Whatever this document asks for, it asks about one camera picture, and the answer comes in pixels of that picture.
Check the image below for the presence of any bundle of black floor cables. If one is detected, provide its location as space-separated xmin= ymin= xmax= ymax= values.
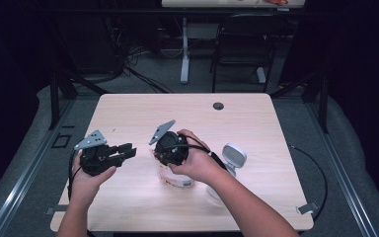
xmin=105 ymin=16 xmax=174 ymax=95

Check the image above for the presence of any left hand-held gripper cable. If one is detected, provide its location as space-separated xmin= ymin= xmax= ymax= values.
xmin=66 ymin=149 xmax=95 ymax=237

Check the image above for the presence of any black folding chair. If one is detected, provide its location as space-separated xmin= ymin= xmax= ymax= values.
xmin=210 ymin=13 xmax=289 ymax=94

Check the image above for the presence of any hand-held gripper cable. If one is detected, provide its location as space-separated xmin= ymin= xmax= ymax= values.
xmin=66 ymin=149 xmax=95 ymax=237
xmin=164 ymin=134 xmax=329 ymax=225

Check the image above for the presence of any white-legged wooden table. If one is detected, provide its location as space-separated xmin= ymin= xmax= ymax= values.
xmin=161 ymin=0 xmax=305 ymax=85

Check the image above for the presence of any person's right hand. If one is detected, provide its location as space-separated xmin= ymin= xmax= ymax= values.
xmin=168 ymin=128 xmax=226 ymax=186

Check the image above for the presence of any white lidded cup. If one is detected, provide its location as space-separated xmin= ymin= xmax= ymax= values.
xmin=206 ymin=142 xmax=248 ymax=208

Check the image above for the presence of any person's left hand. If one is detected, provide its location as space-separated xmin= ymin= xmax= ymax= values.
xmin=69 ymin=154 xmax=117 ymax=205

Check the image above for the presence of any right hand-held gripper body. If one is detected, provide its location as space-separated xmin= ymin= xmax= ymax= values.
xmin=148 ymin=119 xmax=190 ymax=167

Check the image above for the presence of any metal floor rail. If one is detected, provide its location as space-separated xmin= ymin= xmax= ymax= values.
xmin=305 ymin=98 xmax=379 ymax=237
xmin=0 ymin=98 xmax=73 ymax=237

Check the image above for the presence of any black metal stand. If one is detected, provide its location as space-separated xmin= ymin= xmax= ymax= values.
xmin=270 ymin=70 xmax=330 ymax=134
xmin=47 ymin=70 xmax=111 ymax=131

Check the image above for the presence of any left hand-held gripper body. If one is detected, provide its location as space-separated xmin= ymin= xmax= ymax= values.
xmin=74 ymin=129 xmax=126 ymax=177

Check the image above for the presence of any right hand-held gripper cable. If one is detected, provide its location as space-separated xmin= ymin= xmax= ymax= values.
xmin=164 ymin=134 xmax=329 ymax=225

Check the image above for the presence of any red and white spouted pouch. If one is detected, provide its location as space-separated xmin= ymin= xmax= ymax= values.
xmin=149 ymin=147 xmax=195 ymax=190

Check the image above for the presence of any black floor socket frame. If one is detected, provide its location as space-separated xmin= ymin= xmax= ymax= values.
xmin=51 ymin=132 xmax=72 ymax=149

